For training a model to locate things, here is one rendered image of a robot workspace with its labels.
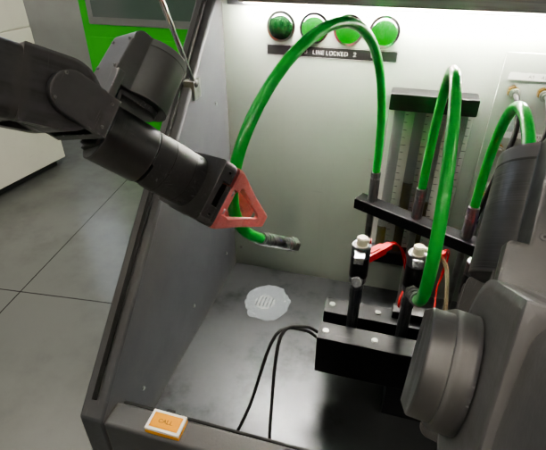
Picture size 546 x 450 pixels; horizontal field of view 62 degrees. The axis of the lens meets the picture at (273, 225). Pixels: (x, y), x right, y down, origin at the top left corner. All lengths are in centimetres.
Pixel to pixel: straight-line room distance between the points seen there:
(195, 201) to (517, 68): 60
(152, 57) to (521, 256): 37
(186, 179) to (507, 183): 31
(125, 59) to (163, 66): 4
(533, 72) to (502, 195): 67
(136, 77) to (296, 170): 57
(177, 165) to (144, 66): 9
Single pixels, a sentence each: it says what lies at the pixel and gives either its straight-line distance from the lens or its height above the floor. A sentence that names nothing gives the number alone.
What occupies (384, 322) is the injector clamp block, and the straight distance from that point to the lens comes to 79.
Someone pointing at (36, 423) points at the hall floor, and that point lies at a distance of 203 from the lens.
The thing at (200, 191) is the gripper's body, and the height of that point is 131.
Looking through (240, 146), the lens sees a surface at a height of 133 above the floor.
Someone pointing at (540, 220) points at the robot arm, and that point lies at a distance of 19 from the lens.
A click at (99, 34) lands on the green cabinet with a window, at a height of 91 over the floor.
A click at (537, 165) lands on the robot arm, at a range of 22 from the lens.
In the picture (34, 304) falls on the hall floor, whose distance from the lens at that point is 252.
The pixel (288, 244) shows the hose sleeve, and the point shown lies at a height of 116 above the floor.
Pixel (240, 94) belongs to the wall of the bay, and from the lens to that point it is 94.
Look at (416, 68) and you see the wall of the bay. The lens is 87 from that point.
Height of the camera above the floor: 153
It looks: 33 degrees down
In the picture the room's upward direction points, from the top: straight up
